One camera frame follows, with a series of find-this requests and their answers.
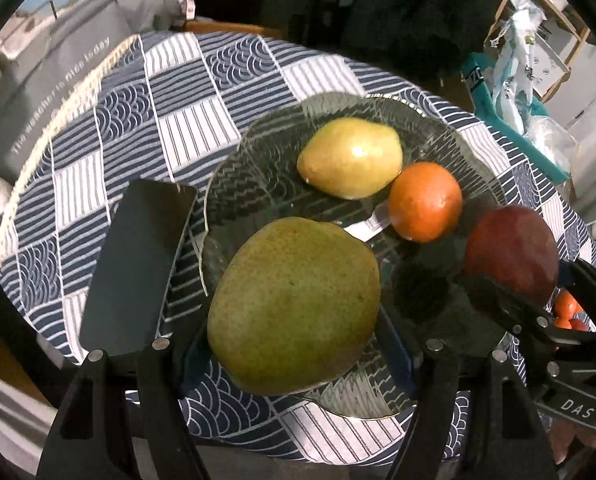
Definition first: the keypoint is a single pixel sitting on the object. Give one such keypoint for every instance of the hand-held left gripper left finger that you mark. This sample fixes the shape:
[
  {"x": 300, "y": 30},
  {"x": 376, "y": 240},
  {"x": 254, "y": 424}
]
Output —
[{"x": 155, "y": 375}]

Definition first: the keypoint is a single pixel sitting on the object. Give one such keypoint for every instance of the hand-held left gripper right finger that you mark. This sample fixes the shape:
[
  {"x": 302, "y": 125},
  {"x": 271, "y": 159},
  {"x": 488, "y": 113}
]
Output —
[{"x": 395, "y": 355}]

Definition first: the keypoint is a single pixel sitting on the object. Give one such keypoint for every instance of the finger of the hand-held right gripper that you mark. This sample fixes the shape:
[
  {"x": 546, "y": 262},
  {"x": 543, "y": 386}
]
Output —
[
  {"x": 587, "y": 280},
  {"x": 502, "y": 300}
]

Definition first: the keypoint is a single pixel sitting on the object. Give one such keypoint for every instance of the yellow-green pear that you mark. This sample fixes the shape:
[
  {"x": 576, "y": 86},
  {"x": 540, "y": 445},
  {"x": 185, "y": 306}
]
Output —
[
  {"x": 350, "y": 157},
  {"x": 293, "y": 305}
]

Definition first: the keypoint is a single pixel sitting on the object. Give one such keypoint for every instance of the orange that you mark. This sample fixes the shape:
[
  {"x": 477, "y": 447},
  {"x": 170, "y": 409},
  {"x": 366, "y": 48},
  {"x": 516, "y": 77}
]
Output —
[{"x": 425, "y": 202}]

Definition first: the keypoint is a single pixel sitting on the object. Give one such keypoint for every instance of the glass plate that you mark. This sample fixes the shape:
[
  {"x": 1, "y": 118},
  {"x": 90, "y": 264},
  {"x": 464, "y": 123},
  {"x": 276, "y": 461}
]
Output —
[{"x": 258, "y": 175}]

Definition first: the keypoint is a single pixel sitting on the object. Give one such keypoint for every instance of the person's right hand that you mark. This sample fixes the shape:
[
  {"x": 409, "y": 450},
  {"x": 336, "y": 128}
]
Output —
[{"x": 572, "y": 442}]

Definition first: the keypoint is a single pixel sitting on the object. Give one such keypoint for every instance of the black smartphone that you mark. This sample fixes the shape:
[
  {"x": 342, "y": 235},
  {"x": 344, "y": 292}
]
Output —
[{"x": 133, "y": 270}]

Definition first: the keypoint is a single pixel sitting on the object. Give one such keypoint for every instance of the clear plastic bag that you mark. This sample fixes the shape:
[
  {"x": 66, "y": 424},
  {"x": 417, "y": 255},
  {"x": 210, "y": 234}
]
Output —
[{"x": 547, "y": 140}]

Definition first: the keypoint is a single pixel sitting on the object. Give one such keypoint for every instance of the light grey cloth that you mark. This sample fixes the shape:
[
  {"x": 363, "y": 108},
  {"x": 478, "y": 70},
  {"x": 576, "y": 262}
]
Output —
[{"x": 8, "y": 420}]

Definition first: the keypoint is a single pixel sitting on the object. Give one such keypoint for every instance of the teal bag with plastic wraps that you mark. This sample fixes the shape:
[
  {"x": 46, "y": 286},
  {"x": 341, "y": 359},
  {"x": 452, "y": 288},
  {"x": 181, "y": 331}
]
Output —
[{"x": 482, "y": 90}]

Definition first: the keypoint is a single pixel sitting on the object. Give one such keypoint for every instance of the white printed storage box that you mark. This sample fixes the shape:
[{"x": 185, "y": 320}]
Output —
[{"x": 552, "y": 65}]

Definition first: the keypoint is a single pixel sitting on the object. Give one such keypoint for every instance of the wooden shelf rack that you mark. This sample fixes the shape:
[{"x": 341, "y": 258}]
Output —
[{"x": 572, "y": 25}]

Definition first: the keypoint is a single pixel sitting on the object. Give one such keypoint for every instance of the navy white patterned tablecloth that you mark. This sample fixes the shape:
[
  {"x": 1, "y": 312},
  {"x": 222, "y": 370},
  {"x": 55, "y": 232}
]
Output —
[{"x": 178, "y": 85}]

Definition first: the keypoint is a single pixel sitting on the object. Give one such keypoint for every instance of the black coat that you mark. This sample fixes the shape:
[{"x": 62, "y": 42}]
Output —
[{"x": 402, "y": 10}]

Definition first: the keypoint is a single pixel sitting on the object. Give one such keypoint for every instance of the grey printed pouch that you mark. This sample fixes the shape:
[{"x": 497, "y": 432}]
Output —
[{"x": 43, "y": 85}]

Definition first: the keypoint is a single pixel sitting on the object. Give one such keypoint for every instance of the grey clothes pile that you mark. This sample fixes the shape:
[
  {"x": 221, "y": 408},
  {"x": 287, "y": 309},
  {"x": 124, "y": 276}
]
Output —
[{"x": 148, "y": 5}]

